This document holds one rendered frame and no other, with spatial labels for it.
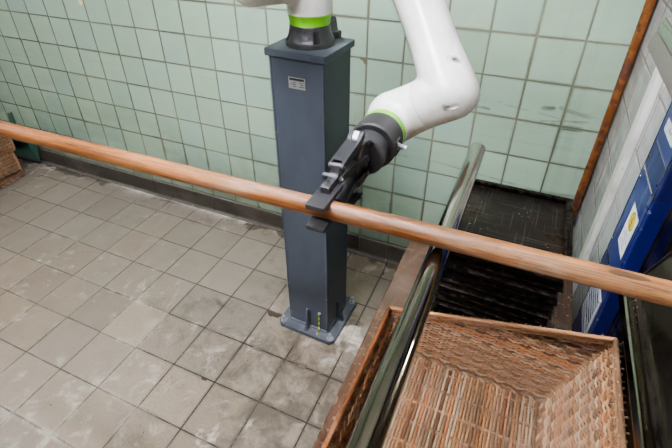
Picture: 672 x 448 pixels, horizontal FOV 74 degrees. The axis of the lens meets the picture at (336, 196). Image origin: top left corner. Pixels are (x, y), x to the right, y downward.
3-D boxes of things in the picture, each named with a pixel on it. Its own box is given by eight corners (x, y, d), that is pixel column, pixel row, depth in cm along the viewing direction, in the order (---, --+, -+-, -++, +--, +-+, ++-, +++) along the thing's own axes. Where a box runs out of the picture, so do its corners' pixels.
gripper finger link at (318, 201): (342, 188, 69) (342, 184, 68) (323, 213, 63) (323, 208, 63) (324, 184, 70) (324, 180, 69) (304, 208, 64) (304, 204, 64)
